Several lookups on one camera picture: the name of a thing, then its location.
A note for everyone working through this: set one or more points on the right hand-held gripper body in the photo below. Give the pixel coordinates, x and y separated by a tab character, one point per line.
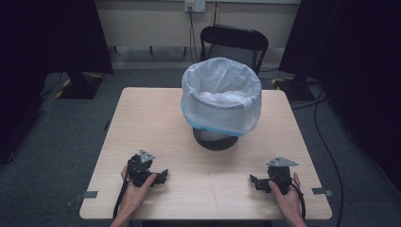
280	175

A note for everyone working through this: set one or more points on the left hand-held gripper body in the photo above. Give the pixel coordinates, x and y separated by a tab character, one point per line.
138	168

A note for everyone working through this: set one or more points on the person's right hand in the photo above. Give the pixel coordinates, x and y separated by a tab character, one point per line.
290	203

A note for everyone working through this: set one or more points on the person's left hand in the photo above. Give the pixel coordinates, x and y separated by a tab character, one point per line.
134	198

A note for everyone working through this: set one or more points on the grey tape strip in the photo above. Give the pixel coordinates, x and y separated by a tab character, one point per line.
321	191
90	194

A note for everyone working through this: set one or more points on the white plastic trash bag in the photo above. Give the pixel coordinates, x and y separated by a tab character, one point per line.
220	110

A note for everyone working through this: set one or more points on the black stand base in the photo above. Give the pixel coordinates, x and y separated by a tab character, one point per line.
81	88
294	90

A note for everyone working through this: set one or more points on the yellow black floor tape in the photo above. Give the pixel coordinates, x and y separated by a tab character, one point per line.
63	88

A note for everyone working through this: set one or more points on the black curtain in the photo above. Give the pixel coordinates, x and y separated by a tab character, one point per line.
356	63
47	47

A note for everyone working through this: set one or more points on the black folding chair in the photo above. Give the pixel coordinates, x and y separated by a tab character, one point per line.
235	38

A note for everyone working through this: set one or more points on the white wall socket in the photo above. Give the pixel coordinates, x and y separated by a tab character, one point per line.
195	5

